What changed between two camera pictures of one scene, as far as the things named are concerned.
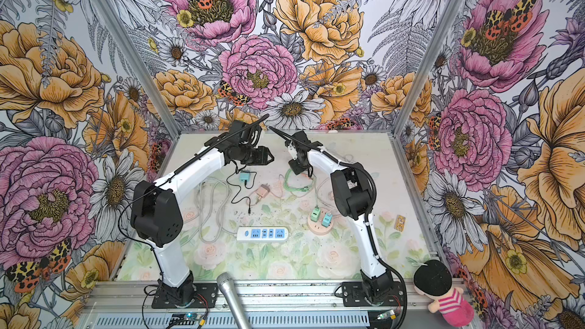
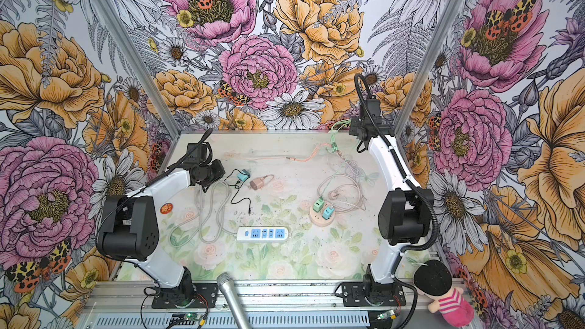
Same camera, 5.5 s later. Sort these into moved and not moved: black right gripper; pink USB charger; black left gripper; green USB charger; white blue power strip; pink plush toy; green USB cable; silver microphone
Moved: green USB cable; black left gripper; black right gripper; pink USB charger; green USB charger
Not moved: pink plush toy; silver microphone; white blue power strip
